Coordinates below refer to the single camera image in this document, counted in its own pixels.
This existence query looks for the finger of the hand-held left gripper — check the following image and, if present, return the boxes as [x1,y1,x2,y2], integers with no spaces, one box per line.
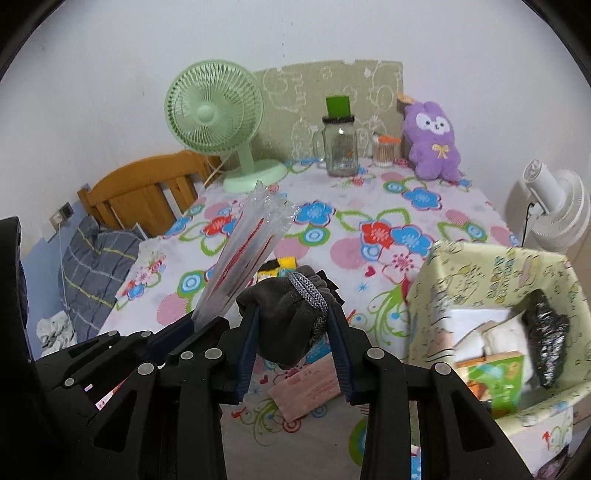
[159,318,230,371]
[34,318,195,444]

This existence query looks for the grey plaid bedding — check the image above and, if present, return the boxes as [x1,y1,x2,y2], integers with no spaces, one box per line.
[58,215,148,342]

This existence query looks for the black plastic bag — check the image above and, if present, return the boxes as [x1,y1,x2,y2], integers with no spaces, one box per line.
[521,290,572,389]

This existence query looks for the green cap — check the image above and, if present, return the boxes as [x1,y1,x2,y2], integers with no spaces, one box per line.
[324,95,352,120]

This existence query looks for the green patterned board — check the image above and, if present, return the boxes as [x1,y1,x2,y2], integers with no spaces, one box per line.
[252,59,404,160]

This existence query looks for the pink packet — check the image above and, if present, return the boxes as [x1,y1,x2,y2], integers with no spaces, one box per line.
[268,355,354,422]

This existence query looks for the floral tablecloth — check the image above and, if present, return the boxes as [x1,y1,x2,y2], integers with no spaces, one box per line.
[99,154,522,480]

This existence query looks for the white flat cloth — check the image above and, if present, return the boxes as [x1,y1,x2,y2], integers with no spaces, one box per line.
[445,305,518,352]

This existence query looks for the white folded towel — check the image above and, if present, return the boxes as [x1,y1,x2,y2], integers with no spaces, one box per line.
[482,316,527,356]

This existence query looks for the white standing fan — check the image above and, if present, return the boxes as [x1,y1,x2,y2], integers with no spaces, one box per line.
[503,159,591,254]

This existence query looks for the glass jar with handle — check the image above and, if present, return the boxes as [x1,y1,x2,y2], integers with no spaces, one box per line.
[311,116,361,178]

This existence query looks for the wooden chair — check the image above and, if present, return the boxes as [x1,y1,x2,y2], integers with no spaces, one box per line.
[76,150,223,238]

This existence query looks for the white fan cable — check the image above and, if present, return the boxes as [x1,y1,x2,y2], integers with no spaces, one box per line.
[203,154,232,188]

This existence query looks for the dark grey knit glove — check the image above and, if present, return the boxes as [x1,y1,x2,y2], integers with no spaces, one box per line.
[235,264,345,370]

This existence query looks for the purple plush bunny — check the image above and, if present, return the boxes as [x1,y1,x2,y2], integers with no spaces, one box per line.
[401,102,462,182]

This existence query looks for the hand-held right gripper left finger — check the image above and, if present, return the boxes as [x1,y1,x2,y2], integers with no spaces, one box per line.
[88,307,259,480]

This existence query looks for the wall socket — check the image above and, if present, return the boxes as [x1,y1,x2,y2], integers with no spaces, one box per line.
[50,202,75,232]

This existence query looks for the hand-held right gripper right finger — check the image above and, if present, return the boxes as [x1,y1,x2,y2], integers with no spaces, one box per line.
[324,305,534,480]

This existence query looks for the pink printed bag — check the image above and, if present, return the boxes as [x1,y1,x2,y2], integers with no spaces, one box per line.
[531,455,575,480]

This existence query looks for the white patterned cloth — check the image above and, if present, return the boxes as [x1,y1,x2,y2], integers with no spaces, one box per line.
[36,310,77,349]

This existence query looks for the black fan cable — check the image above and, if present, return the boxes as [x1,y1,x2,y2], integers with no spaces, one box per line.
[521,198,539,247]

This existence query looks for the small jar with orange lid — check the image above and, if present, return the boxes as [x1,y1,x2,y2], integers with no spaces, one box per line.
[372,134,402,168]

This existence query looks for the green printed packet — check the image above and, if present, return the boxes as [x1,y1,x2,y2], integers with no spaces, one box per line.
[455,351,527,418]

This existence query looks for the clear plastic packet red stripes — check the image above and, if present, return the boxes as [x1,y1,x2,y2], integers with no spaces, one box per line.
[191,180,301,324]

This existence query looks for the yellow-green printed storage box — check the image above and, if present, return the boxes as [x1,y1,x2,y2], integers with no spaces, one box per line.
[405,239,583,446]

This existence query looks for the green desk fan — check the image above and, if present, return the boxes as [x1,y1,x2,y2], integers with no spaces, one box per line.
[164,60,288,193]

